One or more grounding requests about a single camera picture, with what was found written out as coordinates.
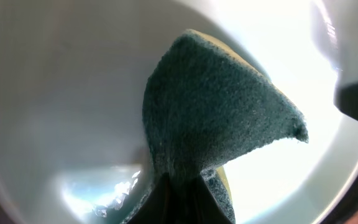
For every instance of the green yellow sponge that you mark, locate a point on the green yellow sponge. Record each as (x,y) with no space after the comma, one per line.
(203,106)

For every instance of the mint plate with large scribble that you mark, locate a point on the mint plate with large scribble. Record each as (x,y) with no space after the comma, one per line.
(72,77)

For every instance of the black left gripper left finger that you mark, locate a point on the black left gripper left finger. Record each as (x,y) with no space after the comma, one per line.
(156,208)

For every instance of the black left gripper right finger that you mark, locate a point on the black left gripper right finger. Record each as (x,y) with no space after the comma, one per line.
(205,209)

